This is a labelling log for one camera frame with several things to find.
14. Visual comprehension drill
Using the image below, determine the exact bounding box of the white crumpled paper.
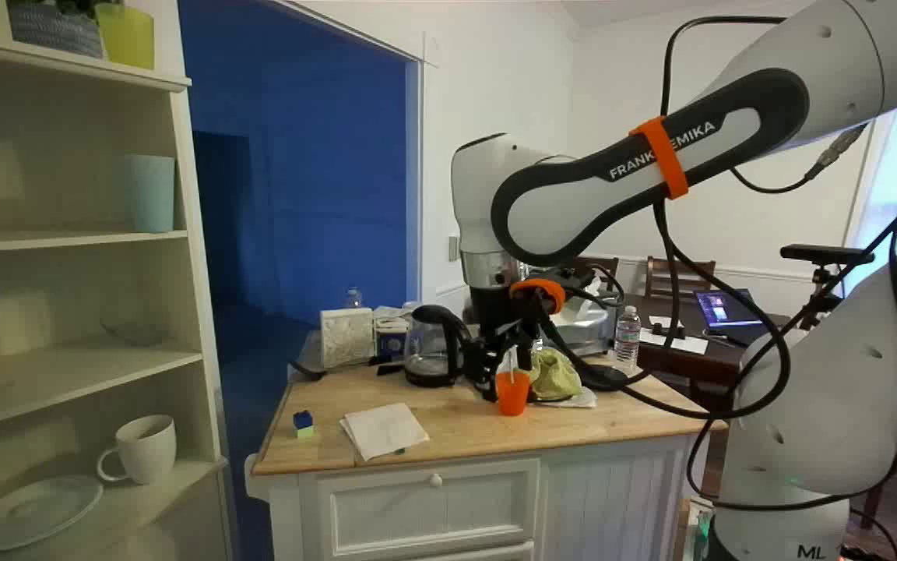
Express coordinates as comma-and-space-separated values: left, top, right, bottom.
533, 387, 602, 411

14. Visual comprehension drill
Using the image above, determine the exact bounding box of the white ceramic mug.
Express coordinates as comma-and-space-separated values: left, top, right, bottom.
93, 411, 181, 490

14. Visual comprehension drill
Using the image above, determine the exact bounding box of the glass kettle black handle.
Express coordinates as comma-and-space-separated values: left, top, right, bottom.
400, 303, 475, 390

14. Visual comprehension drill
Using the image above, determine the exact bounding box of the open laptop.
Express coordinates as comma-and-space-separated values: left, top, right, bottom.
694, 288, 768, 336

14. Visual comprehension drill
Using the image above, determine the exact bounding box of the dark wooden chair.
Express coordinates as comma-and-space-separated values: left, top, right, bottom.
643, 255, 720, 315

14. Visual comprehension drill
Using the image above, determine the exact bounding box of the white ceramic plate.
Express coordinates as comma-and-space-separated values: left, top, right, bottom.
0, 475, 106, 556

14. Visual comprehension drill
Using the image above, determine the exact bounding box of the dark wooden table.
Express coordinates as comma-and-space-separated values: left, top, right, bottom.
632, 309, 784, 408

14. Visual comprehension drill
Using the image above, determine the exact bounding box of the wide orange cable strap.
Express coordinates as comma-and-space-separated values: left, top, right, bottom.
629, 117, 693, 199

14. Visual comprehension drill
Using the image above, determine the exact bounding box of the black camera stand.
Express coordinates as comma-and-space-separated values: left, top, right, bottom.
780, 239, 880, 332

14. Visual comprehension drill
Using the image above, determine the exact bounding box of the black kettle base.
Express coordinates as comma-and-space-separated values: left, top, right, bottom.
579, 363, 636, 396

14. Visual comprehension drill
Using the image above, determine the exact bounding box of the yellow green container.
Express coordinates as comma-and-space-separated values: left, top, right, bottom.
93, 0, 158, 72

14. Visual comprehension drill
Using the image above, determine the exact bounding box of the blue printed box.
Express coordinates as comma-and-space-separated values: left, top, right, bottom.
370, 315, 413, 366

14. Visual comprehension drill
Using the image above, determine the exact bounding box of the clear plastic water bottle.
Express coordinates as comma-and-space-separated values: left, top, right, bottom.
613, 303, 645, 366

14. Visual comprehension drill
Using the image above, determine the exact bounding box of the green vegetable toy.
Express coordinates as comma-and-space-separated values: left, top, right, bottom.
531, 345, 588, 406

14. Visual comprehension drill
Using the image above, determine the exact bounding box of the small orange cable strap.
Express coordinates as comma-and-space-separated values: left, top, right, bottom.
507, 277, 570, 312

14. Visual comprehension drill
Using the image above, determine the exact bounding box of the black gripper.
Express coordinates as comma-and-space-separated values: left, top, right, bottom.
465, 281, 540, 403

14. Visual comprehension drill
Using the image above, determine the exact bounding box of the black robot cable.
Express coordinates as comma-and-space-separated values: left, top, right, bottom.
531, 11, 897, 510

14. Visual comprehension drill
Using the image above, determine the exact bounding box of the white island cabinet wood top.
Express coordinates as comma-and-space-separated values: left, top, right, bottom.
242, 355, 727, 561

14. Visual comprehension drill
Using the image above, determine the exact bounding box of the orange plastic cup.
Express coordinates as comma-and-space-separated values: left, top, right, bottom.
493, 367, 537, 422

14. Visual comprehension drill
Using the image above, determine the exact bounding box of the pale teal cup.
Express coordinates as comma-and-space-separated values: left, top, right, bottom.
119, 153, 179, 235

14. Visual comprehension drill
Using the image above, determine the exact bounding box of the white shelf unit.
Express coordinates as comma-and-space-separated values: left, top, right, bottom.
0, 33, 237, 561

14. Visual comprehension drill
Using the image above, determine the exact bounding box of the potted green plant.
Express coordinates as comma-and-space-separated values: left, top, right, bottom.
6, 0, 106, 58

